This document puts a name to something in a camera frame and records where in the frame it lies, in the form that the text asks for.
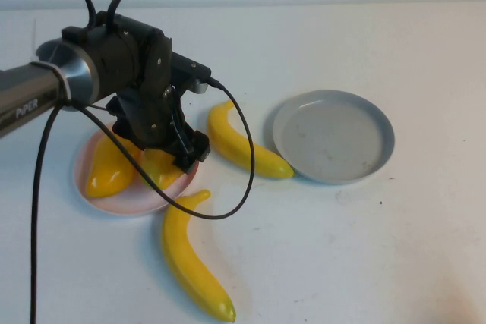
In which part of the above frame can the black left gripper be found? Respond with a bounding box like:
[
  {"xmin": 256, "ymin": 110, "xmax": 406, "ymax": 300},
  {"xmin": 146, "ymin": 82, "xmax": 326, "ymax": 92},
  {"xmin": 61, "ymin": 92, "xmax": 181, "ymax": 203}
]
[{"xmin": 105, "ymin": 87, "xmax": 212, "ymax": 175}]

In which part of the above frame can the yellow mango with orange blush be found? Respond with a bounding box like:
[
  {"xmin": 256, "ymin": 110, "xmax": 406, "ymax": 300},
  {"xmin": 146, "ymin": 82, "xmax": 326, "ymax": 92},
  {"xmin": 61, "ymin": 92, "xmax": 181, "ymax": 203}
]
[{"xmin": 137, "ymin": 148, "xmax": 184, "ymax": 191}]

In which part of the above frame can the plain yellow mango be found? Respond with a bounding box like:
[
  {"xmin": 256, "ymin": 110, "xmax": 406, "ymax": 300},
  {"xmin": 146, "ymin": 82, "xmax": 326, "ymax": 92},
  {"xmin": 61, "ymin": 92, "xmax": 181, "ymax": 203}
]
[{"xmin": 85, "ymin": 134, "xmax": 142, "ymax": 199}]

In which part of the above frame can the yellow plastic banana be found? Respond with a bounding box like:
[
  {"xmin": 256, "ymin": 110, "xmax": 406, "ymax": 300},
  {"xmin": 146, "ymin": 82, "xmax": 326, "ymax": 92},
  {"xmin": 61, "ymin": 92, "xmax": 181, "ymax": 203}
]
[
  {"xmin": 160, "ymin": 189, "xmax": 237, "ymax": 323},
  {"xmin": 207, "ymin": 99, "xmax": 295, "ymax": 180}
]

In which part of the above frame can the pink round plastic plate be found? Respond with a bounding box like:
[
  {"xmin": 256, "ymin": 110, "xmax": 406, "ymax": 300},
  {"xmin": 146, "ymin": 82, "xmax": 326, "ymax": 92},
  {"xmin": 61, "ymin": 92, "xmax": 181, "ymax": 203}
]
[{"xmin": 72, "ymin": 121, "xmax": 200, "ymax": 219}]

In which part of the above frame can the grey-blue round plastic plate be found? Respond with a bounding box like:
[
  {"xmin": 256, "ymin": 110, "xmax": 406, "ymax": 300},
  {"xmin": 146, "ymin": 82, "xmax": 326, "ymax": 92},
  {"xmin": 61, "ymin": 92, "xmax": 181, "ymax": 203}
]
[{"xmin": 271, "ymin": 90, "xmax": 396, "ymax": 187}]

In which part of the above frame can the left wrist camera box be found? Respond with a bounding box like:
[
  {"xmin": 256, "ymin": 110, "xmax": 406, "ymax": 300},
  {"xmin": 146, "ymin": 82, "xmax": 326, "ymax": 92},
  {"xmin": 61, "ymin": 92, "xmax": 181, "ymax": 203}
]
[{"xmin": 169, "ymin": 52, "xmax": 213, "ymax": 96}]

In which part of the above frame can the white cable tie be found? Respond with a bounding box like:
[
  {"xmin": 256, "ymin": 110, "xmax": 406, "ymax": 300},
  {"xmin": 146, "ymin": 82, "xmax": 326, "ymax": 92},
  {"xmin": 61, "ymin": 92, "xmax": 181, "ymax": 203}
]
[{"xmin": 30, "ymin": 61, "xmax": 73, "ymax": 107}]

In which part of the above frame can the black left camera cable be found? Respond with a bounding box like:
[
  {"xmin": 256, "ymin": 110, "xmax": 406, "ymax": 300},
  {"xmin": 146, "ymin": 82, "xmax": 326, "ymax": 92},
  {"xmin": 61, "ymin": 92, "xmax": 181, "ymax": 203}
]
[{"xmin": 30, "ymin": 77, "xmax": 256, "ymax": 324}]

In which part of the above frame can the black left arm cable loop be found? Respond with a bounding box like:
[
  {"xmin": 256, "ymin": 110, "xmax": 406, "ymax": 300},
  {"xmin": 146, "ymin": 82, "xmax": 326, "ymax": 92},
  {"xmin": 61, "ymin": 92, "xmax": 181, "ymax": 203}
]
[{"xmin": 83, "ymin": 0, "xmax": 125, "ymax": 35}]

